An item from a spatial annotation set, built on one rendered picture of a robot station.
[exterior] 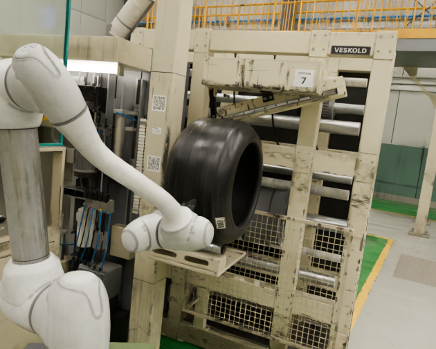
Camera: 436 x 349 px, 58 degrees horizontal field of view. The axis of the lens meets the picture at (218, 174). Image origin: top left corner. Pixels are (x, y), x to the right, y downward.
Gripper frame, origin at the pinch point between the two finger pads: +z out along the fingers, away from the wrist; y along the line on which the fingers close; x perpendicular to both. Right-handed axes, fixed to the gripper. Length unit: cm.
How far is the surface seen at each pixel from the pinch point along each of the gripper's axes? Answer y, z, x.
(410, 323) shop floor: -108, 192, 139
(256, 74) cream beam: -4, 57, -52
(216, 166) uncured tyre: -6.9, 7.2, -15.4
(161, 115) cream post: 32, 28, -30
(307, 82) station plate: -30, 57, -50
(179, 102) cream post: 27, 37, -36
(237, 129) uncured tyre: -8.5, 23.7, -28.6
